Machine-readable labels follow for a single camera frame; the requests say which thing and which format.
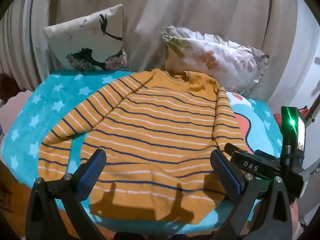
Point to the yellow striped sweater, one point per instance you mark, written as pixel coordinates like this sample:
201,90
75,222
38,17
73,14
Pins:
155,130

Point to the dark red cloth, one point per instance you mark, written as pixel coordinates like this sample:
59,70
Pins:
8,85

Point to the pink bed sheet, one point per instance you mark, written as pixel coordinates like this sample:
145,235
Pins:
15,105

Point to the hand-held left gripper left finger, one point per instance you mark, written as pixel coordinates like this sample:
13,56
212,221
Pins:
91,170

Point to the turquoise star blanket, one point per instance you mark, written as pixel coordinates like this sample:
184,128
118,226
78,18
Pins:
37,110

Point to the cream pillow with figure print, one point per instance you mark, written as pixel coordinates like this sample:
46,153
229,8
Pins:
82,35

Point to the white floral ruffled pillow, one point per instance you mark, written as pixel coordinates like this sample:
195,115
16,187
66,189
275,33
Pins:
220,57

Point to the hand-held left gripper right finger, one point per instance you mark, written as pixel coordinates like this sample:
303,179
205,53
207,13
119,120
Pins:
230,175

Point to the striped beige cloth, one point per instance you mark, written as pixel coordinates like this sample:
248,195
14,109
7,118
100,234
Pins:
17,42

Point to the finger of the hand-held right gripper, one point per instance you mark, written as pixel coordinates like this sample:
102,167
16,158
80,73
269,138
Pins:
228,148

